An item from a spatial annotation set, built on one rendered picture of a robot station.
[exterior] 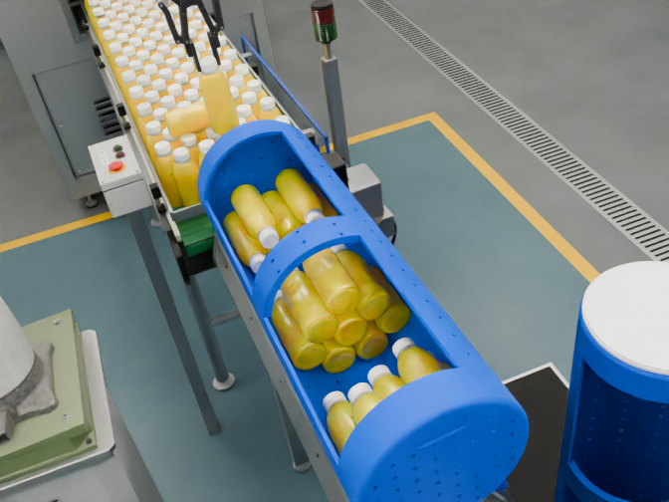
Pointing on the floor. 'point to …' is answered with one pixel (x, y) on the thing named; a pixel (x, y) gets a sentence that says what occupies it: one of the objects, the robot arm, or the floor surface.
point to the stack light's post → (335, 107)
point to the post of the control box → (172, 317)
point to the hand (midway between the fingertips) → (204, 52)
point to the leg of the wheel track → (292, 437)
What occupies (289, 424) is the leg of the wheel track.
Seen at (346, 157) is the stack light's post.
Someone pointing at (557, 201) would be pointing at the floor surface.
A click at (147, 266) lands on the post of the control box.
